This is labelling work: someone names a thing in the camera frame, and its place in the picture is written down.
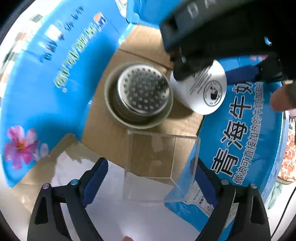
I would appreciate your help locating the clear acrylic box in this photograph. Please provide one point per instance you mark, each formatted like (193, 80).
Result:
(160, 168)

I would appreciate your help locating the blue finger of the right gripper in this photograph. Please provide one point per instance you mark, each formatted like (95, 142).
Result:
(188, 61)
(247, 69)

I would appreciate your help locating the metal strainer cup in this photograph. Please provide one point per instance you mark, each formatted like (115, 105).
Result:
(138, 95)

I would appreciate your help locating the blue cardboard milk box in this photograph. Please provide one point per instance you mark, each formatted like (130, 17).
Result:
(35, 47)

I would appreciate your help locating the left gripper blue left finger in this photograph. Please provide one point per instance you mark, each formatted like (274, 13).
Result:
(80, 193)

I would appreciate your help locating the right hand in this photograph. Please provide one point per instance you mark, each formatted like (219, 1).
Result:
(283, 98)

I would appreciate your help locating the orange floral cushion chair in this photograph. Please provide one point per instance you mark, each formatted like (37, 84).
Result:
(287, 170)

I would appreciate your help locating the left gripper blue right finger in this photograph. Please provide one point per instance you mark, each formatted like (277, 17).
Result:
(218, 192)

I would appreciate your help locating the left hand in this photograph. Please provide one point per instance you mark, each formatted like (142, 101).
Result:
(126, 238)

